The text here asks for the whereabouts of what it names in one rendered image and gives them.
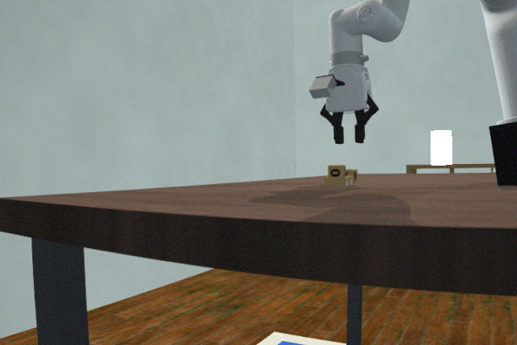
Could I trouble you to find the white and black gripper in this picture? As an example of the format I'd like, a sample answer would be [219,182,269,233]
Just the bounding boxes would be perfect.
[320,63,379,144]

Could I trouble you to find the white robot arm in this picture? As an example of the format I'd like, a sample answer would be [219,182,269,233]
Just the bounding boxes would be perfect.
[309,0,517,125]

